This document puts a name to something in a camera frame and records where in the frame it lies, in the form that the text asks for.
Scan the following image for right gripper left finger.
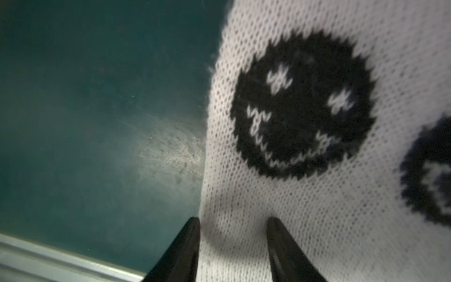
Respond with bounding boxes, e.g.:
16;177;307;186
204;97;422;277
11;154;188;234
142;217;200;282

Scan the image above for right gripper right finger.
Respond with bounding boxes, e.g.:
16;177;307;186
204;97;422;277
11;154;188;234
267;217;327;282

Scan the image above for white black smiley scarf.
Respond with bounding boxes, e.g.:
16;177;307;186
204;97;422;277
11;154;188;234
197;1;451;282

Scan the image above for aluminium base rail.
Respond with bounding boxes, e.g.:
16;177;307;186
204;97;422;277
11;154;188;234
1;233;145;282

